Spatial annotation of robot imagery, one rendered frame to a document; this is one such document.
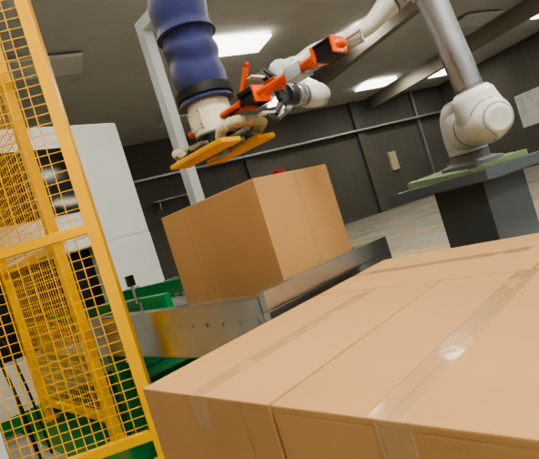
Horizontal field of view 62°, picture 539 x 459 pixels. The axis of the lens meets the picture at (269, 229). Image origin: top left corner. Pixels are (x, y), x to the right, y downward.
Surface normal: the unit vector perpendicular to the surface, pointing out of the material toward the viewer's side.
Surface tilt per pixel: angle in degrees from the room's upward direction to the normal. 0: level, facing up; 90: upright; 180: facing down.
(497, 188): 90
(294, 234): 90
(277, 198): 90
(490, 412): 0
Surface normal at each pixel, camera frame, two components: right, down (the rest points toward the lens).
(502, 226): 0.41, -0.11
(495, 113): 0.03, 0.19
